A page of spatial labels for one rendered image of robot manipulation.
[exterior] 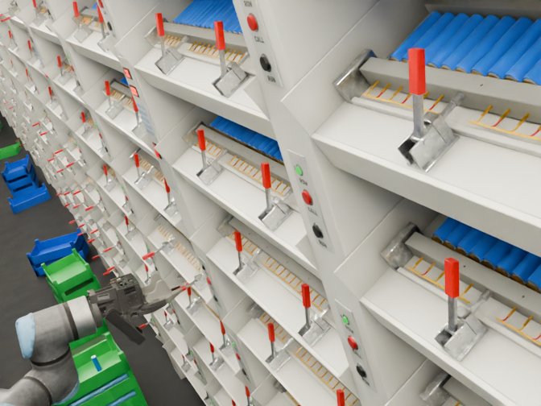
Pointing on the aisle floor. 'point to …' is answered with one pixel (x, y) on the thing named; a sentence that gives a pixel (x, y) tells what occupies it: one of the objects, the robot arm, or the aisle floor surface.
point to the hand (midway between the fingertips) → (176, 292)
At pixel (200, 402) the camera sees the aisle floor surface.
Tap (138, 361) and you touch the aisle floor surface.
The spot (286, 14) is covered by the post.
